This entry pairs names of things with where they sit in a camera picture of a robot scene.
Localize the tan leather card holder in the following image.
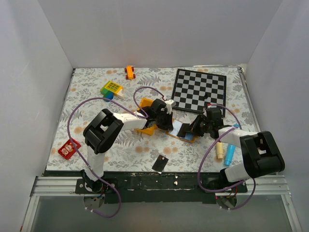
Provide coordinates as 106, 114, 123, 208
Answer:
166, 119, 196, 143

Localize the red toy block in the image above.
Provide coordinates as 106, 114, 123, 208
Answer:
57, 139, 81, 160

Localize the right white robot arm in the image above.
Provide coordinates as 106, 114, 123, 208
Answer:
184, 107, 285, 192

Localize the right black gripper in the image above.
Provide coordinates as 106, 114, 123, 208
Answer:
184, 114, 212, 137

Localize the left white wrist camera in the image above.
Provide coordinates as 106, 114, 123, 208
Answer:
164, 99, 176, 114

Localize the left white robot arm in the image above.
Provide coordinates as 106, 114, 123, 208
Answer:
83, 99, 175, 193

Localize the blue toy microphone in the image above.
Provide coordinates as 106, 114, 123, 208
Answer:
224, 130, 239, 167

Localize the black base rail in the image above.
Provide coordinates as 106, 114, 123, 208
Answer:
72, 171, 247, 205

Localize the dark credit card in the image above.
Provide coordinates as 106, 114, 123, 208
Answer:
177, 123, 190, 137
152, 155, 168, 173

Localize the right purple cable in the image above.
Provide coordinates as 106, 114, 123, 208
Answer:
197, 103, 256, 210

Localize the yellow green toy block house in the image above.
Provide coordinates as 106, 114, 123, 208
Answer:
100, 81, 124, 99

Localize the orange toy car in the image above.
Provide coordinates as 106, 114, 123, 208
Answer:
125, 66, 136, 80

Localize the black white chessboard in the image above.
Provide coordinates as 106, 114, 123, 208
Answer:
171, 69, 227, 114

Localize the floral table mat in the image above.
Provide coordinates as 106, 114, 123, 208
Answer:
46, 67, 258, 172

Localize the yellow plastic bin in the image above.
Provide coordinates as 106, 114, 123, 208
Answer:
135, 97, 155, 136

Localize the beige toy microphone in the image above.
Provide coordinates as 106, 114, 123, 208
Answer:
216, 142, 224, 160

